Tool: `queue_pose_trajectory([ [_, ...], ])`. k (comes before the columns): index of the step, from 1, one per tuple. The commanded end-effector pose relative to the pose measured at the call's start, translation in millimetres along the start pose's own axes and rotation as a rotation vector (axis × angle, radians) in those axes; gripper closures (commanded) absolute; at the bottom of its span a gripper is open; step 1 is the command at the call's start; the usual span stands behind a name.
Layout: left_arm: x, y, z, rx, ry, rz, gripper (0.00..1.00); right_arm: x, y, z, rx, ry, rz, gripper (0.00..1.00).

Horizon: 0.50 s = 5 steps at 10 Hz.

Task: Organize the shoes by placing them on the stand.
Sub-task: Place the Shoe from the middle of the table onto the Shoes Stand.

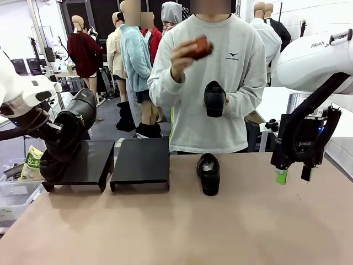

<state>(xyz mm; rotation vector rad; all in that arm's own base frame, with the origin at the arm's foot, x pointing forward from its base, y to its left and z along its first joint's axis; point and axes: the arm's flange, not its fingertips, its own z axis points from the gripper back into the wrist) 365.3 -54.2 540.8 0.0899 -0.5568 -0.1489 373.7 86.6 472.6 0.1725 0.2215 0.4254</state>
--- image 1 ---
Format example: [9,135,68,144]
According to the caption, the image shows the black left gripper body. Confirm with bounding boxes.
[15,107,53,139]

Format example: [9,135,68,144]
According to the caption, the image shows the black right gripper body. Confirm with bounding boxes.
[270,113,328,170]

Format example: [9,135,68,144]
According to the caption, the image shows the large black leather loafer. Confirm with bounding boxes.
[45,87,97,163]
[39,150,75,183]

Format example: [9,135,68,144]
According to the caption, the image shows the small black leather shoe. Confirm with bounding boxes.
[196,153,221,197]
[203,80,227,118]

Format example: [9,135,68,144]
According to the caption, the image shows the brown shoe brush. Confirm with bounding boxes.
[180,35,215,61]

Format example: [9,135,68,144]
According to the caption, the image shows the person's left forearm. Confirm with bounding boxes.
[226,82,267,120]

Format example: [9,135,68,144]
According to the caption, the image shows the person's right forearm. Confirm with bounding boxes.
[148,70,189,112]

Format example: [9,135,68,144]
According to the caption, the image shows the black shoe stand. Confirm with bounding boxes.
[41,140,115,193]
[109,137,170,193]

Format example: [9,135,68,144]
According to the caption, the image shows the person's left hand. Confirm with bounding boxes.
[202,94,232,111]

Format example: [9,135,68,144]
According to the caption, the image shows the person's right hand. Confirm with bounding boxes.
[170,41,199,83]

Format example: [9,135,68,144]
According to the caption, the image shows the black clamp knob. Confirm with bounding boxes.
[264,118,280,133]

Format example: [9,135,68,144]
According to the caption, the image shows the green white paper bag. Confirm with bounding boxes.
[18,145,45,182]

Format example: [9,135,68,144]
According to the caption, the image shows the grey metal box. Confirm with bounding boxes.
[286,93,313,114]

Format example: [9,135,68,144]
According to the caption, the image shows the white background table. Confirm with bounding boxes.
[255,87,353,139]

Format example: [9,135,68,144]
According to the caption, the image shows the clear plastic storage bin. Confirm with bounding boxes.
[0,173,45,222]

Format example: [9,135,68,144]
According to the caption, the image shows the mannequin in maroon sweater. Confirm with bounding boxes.
[67,15,104,122]

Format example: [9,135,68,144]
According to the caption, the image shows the person in grey sweatshirt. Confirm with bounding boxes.
[147,0,268,155]

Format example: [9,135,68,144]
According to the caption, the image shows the mannequin in cream jacket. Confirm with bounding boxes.
[106,12,129,103]

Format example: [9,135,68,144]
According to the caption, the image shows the mannequin in blue fleece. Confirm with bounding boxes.
[118,0,164,139]

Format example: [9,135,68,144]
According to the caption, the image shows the mannequin in white shirt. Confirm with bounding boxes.
[249,1,282,81]

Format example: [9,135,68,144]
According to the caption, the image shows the mannequin in black jacket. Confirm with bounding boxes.
[263,2,292,53]

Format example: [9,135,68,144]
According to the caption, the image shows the mannequin in red jacket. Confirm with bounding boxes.
[140,12,163,65]

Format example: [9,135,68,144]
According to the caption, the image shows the mannequin in grey hoodie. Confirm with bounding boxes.
[161,1,183,37]

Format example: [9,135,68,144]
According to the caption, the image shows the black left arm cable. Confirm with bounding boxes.
[0,109,52,142]

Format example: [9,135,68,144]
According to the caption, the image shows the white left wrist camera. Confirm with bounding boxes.
[26,81,63,107]

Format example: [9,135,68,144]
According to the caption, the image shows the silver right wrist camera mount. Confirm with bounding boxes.
[303,106,336,122]

